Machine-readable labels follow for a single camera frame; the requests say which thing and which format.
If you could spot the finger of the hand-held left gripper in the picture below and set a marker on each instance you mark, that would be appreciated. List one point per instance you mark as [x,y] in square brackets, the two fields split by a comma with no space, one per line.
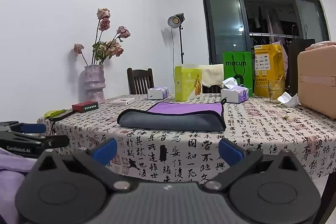
[32,128]
[53,141]

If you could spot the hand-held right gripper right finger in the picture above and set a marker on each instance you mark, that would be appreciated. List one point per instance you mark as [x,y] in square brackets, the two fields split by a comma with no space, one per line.
[229,151]

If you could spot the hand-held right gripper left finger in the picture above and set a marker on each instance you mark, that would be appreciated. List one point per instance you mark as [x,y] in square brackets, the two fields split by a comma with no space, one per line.
[106,151]

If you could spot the grey and purple towel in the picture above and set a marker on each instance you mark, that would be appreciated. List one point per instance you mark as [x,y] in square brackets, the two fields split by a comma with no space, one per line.
[170,119]

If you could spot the light purple cloth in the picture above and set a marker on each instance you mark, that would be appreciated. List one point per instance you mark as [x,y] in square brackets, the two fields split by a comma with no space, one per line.
[13,165]

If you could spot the green packet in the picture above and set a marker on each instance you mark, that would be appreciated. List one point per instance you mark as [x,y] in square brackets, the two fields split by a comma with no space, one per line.
[53,113]

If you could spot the calligraphy print tablecloth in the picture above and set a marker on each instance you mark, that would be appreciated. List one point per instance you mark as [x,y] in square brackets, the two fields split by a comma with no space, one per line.
[262,140]

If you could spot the red flat box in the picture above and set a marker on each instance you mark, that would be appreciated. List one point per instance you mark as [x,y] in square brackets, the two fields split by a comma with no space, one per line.
[85,106]

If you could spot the white flat box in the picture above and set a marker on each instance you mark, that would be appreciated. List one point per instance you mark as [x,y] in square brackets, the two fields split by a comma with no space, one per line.
[122,101]

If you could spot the purple tissue pack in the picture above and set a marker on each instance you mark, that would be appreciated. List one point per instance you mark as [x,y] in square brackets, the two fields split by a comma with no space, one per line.
[235,95]
[157,93]

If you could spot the pink speckled vase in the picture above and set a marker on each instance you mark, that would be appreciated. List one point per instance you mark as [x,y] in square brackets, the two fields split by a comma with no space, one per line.
[94,85]

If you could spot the clear drinking glass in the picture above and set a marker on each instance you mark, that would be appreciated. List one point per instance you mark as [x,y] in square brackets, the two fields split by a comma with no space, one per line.
[275,91]

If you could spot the white paper slip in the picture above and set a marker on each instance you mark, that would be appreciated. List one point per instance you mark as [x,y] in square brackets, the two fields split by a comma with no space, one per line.
[287,99]

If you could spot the dark wooden chair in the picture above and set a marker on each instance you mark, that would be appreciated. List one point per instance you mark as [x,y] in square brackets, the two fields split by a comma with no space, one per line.
[139,81]

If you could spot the cream cloth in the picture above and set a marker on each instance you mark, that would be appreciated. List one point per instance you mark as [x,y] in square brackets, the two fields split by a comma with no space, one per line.
[212,74]

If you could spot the yellow-green carton box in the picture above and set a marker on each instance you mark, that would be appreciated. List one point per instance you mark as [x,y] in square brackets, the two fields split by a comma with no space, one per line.
[186,85]

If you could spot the green paper bag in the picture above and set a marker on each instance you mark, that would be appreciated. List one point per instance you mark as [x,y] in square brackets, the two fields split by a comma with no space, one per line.
[237,66]

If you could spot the yellow paper bag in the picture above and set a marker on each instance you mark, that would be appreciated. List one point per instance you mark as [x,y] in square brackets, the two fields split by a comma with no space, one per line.
[266,66]

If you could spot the dried pink roses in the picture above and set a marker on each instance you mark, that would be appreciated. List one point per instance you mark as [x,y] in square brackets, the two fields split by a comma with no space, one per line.
[106,49]

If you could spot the pink hard case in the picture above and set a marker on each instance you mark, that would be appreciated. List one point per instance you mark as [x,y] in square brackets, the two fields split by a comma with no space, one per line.
[317,82]

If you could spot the black bag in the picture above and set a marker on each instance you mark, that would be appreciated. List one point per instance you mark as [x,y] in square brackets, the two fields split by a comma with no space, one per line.
[299,56]

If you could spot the dark sliding glass door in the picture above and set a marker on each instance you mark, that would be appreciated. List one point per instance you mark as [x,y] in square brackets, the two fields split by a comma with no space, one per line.
[225,27]

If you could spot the hanging clothes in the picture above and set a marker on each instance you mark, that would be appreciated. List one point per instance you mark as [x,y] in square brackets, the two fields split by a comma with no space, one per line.
[273,20]

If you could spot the studio light on stand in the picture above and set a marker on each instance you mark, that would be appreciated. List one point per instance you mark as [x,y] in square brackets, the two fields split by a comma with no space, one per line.
[175,20]

